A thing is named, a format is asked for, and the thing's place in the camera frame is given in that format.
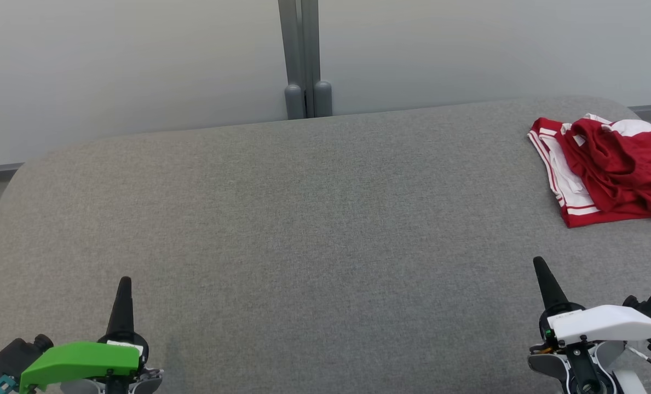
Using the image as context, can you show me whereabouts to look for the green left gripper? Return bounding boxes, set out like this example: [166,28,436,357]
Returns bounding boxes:
[19,276,151,393]

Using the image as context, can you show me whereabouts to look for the grey double partition post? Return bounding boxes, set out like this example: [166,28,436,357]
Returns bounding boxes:
[278,0,333,120]

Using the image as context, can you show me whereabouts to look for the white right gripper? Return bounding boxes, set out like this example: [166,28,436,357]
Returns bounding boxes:
[533,256,651,349]

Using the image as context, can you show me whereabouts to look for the red white numbered jersey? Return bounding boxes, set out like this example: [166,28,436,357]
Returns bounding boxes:
[527,117,651,229]

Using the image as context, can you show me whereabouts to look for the red shorts with white stripe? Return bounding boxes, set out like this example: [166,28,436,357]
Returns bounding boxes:
[555,113,651,221]

